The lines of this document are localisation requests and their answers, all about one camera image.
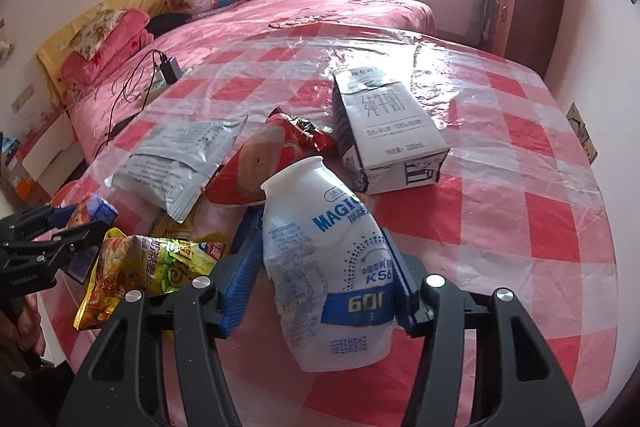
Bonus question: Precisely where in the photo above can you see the folded pink blanket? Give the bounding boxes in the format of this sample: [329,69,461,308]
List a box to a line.
[60,8,156,88]

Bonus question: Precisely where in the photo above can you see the white plastic drink bottle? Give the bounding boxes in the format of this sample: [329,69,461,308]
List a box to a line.
[260,156,401,373]

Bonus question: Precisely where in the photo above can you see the white dark milk carton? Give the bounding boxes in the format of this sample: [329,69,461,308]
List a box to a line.
[332,68,450,195]

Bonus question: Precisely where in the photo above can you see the thin red cable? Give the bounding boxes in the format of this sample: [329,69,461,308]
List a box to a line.
[65,72,141,112]

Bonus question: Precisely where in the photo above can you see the bed with pink cover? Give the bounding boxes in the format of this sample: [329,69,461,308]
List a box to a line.
[60,0,436,168]

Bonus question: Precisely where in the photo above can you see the brown wooden cabinet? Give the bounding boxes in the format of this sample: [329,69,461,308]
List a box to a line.
[487,0,568,75]

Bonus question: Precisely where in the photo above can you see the red snack wrapper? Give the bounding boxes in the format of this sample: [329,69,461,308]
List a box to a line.
[202,109,338,208]

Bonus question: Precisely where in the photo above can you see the yellow noodle packet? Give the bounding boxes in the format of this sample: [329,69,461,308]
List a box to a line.
[72,227,231,333]

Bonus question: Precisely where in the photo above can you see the black cloth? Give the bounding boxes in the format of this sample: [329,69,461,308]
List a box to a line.
[147,13,193,38]

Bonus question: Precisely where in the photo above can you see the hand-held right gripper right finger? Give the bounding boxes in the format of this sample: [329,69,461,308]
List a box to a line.
[382,227,586,427]

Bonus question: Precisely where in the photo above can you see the person's left hand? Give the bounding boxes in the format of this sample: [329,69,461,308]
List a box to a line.
[12,294,46,353]

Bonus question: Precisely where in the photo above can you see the blue orange snack packet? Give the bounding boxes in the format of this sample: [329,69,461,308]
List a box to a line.
[65,196,120,283]

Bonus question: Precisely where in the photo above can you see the white power strip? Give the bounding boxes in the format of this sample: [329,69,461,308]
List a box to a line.
[147,67,188,94]

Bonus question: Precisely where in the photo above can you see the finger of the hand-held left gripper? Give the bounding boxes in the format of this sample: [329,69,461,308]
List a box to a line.
[4,227,107,267]
[0,204,68,248]

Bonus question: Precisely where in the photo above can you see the black charger cable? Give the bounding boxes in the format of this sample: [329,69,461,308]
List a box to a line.
[95,49,168,158]

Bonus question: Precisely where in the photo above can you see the wall socket plate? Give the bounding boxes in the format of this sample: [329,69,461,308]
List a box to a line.
[566,103,599,165]

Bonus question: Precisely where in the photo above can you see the black charger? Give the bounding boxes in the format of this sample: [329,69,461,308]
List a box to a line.
[159,56,182,85]

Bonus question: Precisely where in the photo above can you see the wall switch plate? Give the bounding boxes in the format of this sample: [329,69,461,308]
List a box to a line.
[11,84,36,110]

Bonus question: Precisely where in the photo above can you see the red white checkered tablecloth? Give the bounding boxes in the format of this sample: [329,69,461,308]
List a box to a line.
[37,27,618,427]

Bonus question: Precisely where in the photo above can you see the silver grey foil packet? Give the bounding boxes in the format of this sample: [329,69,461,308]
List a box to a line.
[104,116,248,224]

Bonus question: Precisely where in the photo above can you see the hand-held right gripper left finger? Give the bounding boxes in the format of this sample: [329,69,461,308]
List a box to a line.
[57,207,266,427]

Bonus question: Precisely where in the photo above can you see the white nightstand with drawer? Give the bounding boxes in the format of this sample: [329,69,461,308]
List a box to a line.
[10,107,88,202]

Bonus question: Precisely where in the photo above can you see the floral pillow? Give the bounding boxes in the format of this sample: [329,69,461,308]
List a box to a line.
[70,8,128,62]

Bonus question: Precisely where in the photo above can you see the colourful boxes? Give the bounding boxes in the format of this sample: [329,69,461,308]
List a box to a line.
[0,134,31,202]

